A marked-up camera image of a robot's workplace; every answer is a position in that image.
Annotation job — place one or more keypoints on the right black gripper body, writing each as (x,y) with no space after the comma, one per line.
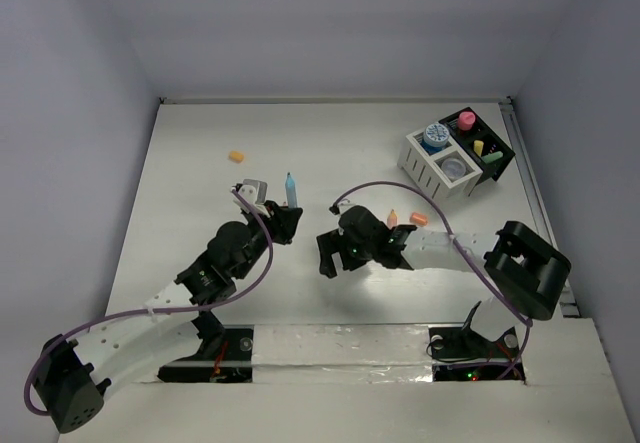
(359,253)

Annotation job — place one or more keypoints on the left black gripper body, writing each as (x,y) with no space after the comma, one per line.
(273,224)

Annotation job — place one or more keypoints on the blue highlighter pen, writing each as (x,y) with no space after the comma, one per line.
(291,191)

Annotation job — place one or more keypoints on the orange pencil shaped pen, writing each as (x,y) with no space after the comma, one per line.
(392,219)

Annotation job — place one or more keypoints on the dark orange eraser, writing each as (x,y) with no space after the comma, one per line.
(418,219)

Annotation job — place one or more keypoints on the clear round jar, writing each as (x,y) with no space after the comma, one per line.
(454,168)

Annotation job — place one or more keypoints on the yellow highlighter pen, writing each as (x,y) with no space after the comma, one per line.
(478,147)

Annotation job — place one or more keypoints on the green highlighter pen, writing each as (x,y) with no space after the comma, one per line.
(492,157)

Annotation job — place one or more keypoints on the pink capped tube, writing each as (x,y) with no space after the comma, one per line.
(465,121)

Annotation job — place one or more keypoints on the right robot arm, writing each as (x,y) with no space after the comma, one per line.
(525,274)

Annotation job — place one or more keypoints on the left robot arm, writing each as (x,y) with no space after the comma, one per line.
(79,371)

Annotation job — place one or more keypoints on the white slotted container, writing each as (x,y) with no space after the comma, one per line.
(425,169)

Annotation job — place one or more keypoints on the black container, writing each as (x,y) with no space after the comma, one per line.
(486,149)

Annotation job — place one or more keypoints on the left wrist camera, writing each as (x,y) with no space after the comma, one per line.
(252,191)

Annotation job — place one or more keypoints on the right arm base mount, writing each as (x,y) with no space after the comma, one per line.
(459,354)

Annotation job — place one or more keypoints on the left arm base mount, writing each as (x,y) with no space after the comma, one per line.
(223,356)

